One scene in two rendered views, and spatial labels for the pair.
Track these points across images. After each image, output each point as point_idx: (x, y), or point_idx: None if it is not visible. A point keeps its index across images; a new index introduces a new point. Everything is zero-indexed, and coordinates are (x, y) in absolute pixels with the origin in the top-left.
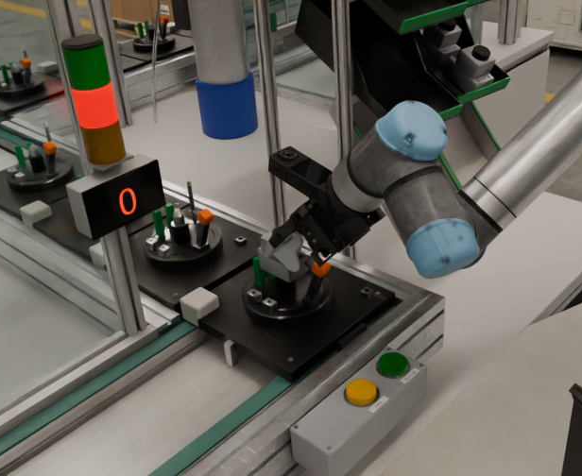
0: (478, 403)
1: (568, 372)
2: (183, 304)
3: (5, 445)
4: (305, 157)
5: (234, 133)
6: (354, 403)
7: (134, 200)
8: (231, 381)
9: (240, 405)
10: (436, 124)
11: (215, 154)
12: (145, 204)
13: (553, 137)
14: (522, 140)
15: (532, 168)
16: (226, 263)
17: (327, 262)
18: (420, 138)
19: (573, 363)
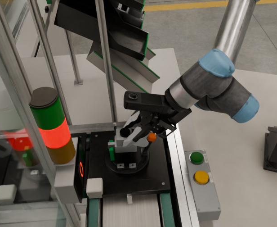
0: (208, 149)
1: (218, 119)
2: (90, 192)
3: None
4: (139, 93)
5: None
6: (204, 183)
7: (82, 166)
8: (136, 209)
9: (164, 218)
10: (226, 56)
11: None
12: (83, 163)
13: (238, 40)
14: (226, 45)
15: (234, 56)
16: None
17: (153, 133)
18: (231, 66)
19: (215, 115)
